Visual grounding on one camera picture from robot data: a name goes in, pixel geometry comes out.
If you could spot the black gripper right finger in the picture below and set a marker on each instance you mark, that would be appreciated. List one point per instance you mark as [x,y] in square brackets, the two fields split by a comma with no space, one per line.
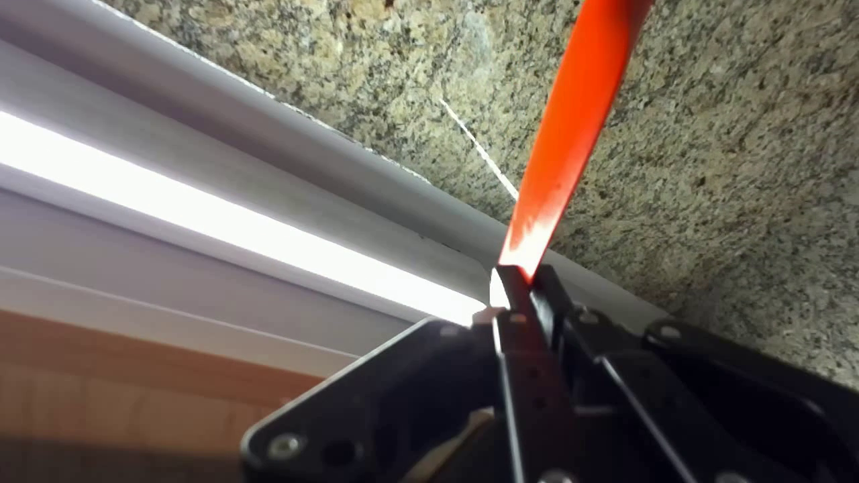
[631,418]

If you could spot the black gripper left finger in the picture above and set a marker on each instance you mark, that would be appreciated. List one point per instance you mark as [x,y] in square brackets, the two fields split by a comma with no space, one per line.
[531,382]

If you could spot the orange ladle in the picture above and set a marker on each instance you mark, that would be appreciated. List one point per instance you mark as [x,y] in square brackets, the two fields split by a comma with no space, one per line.
[575,112]

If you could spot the under-cabinet light strip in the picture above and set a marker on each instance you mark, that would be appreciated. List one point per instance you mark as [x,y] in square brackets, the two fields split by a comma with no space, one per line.
[74,164]

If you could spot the wooden upper cabinets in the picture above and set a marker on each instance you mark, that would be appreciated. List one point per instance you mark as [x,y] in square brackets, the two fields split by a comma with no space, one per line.
[85,407]

